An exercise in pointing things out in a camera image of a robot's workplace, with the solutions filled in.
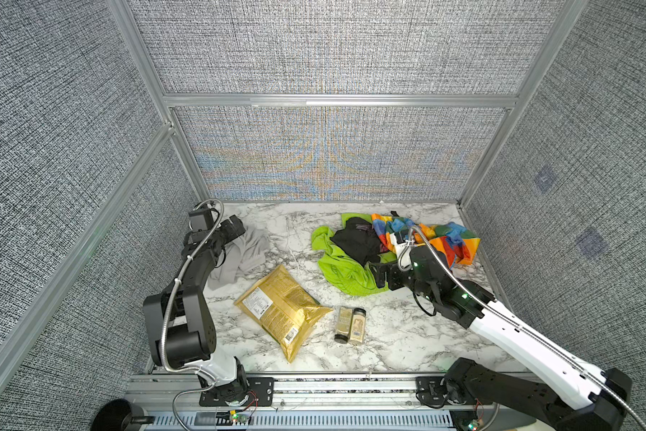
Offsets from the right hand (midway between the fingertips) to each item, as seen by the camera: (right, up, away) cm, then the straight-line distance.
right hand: (382, 261), depth 75 cm
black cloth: (-3, +5, +23) cm, 23 cm away
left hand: (-50, +10, +16) cm, 53 cm away
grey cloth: (-44, 0, +18) cm, 47 cm away
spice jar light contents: (-6, -20, +6) cm, 22 cm away
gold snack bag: (-28, -15, +6) cm, 33 cm away
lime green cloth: (-10, -5, +18) cm, 21 cm away
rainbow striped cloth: (+33, +3, +24) cm, 41 cm away
